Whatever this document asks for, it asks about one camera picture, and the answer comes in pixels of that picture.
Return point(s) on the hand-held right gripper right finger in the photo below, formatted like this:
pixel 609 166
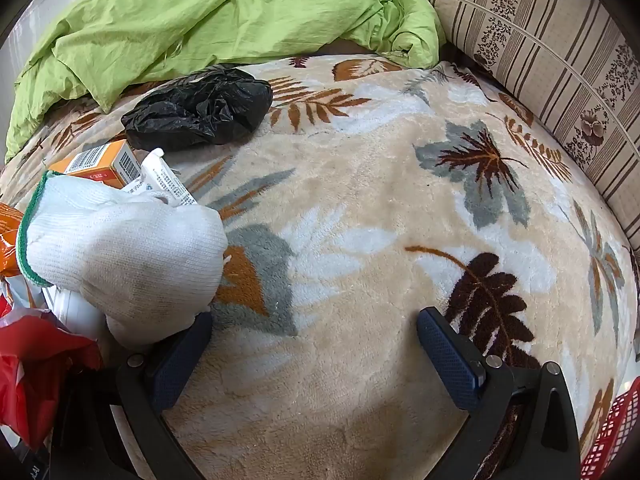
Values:
pixel 447 360

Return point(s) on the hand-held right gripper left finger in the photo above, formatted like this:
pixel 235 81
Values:
pixel 175 360

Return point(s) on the red foil packet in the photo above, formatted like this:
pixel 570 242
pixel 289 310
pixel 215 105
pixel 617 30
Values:
pixel 35 360

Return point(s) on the white plastic bottle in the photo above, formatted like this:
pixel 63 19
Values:
pixel 75 310

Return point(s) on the white knit glove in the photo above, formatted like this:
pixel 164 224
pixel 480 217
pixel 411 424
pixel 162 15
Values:
pixel 125 250

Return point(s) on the red plastic mesh basket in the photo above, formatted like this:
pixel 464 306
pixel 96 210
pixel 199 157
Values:
pixel 615 425

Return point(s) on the orange medicine box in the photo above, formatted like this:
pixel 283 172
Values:
pixel 95 160

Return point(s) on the black plastic bag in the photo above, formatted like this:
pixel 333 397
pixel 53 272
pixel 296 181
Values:
pixel 200 105

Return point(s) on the white ointment tube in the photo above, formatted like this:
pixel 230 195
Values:
pixel 160 180

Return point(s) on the leaf print fleece blanket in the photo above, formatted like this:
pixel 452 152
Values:
pixel 350 185

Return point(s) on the orange crumpled wrapper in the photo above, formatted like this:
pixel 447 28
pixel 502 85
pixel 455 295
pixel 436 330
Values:
pixel 9 240

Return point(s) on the striped floral cushion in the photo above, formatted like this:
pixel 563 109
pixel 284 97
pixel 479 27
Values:
pixel 550 35

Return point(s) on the green duvet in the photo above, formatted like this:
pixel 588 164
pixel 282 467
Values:
pixel 200 10

